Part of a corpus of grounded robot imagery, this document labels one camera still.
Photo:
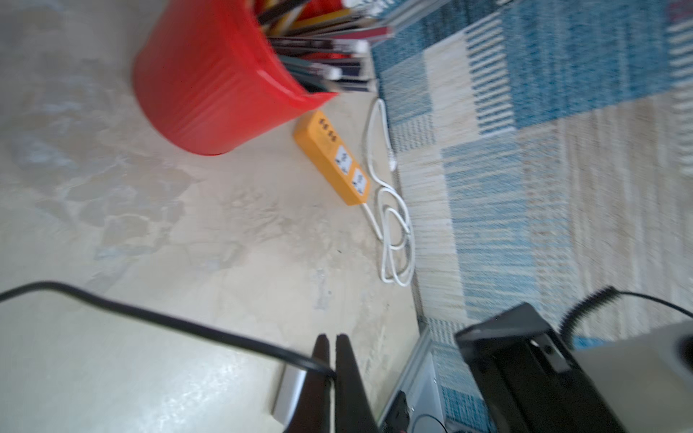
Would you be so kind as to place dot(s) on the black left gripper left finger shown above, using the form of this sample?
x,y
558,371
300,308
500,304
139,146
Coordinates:
x,y
312,413

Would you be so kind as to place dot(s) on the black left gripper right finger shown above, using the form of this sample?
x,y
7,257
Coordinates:
x,y
352,409

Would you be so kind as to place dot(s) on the white usb charger cube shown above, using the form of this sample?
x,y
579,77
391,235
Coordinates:
x,y
288,394

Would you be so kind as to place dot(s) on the orange power strip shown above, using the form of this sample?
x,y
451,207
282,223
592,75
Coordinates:
x,y
319,140

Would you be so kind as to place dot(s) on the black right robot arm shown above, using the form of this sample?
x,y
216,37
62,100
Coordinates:
x,y
533,379

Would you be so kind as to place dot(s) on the red pencil cup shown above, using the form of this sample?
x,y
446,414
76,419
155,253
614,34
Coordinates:
x,y
208,80

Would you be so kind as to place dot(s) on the pencils in red cup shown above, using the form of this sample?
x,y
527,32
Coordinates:
x,y
325,45

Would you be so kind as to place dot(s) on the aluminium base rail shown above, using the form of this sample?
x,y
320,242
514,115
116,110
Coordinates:
x,y
416,403

